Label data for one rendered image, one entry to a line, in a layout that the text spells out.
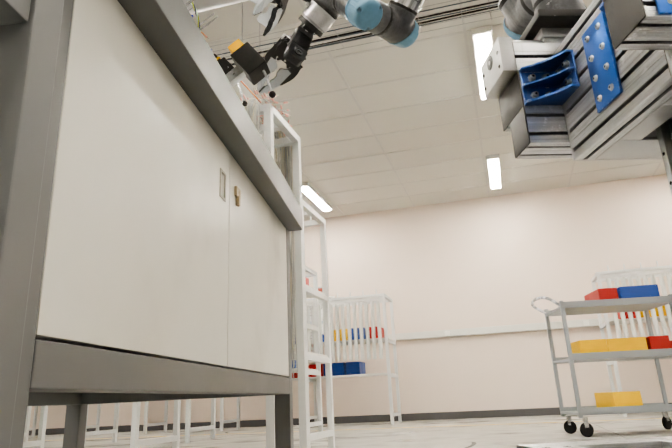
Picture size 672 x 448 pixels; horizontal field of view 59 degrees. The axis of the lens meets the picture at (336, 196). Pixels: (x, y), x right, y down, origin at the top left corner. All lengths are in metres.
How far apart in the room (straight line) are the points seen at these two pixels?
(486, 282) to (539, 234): 1.10
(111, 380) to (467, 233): 9.14
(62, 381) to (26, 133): 0.23
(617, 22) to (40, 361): 0.92
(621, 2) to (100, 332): 0.87
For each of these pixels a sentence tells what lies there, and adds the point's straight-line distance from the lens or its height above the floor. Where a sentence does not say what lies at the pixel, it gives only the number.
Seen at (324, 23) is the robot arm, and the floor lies 1.20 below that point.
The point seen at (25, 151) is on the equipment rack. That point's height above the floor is 0.52.
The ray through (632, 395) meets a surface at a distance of 5.16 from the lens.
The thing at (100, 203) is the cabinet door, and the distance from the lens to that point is 0.67.
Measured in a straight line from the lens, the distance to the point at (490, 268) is 9.55.
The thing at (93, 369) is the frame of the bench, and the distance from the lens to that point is 0.64.
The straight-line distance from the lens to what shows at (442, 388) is 9.44.
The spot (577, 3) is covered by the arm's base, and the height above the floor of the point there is 1.21.
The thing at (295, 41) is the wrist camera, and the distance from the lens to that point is 1.44.
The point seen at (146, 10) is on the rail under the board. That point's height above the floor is 0.80.
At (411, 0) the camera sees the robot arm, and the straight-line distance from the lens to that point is 1.49.
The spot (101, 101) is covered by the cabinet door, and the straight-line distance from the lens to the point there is 0.69.
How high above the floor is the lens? 0.34
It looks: 19 degrees up
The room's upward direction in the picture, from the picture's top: 3 degrees counter-clockwise
